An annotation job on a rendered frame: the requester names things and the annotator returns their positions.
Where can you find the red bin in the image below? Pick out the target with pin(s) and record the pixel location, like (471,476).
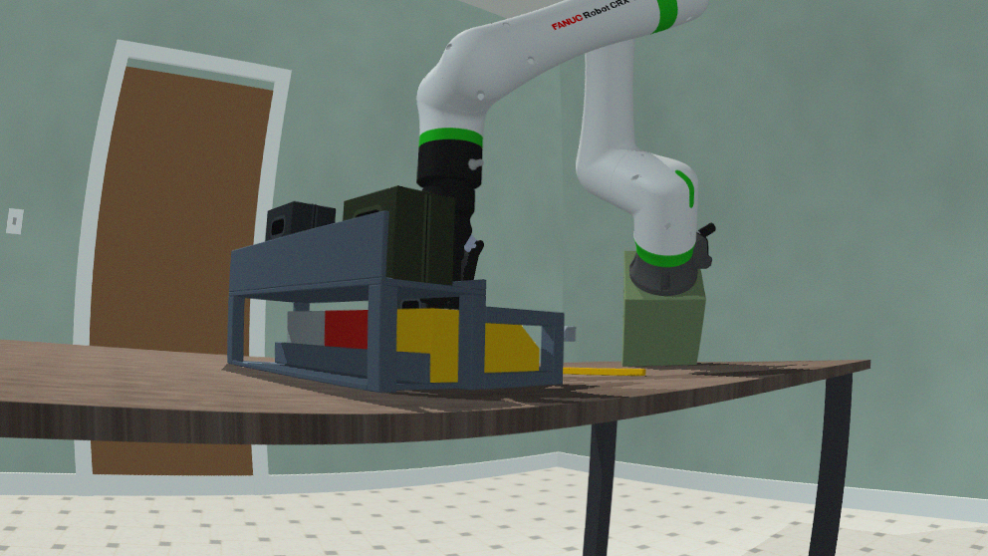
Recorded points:
(346,328)

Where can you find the yellow open bin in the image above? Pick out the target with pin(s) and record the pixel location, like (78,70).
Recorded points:
(508,348)

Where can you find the grey open bin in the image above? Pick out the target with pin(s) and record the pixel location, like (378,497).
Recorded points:
(306,327)

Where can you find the blue-grey metal shelf rack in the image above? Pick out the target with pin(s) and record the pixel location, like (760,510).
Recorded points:
(346,262)

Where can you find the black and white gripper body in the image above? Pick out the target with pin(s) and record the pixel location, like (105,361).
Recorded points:
(465,203)

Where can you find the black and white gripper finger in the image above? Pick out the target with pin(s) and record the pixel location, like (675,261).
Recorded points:
(465,261)
(439,303)

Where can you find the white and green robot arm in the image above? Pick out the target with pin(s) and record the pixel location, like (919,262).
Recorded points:
(488,62)

